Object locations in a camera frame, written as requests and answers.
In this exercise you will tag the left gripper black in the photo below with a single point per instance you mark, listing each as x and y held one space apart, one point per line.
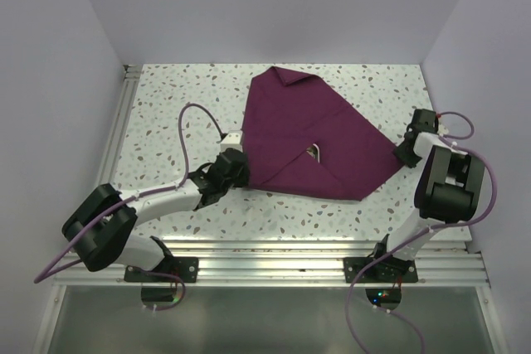
244 178

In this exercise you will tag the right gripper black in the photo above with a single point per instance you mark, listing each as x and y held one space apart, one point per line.
408 161

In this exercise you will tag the purple cloth mat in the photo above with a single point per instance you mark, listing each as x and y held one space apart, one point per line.
286 112

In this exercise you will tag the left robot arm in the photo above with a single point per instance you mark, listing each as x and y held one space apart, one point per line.
101 229

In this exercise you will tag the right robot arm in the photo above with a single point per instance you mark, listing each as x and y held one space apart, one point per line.
447 193

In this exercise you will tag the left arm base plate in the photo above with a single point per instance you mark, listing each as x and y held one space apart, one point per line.
186 268

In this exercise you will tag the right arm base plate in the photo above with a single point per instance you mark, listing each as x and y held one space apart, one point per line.
388 271

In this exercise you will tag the aluminium frame rails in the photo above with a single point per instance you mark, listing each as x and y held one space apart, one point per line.
255 239

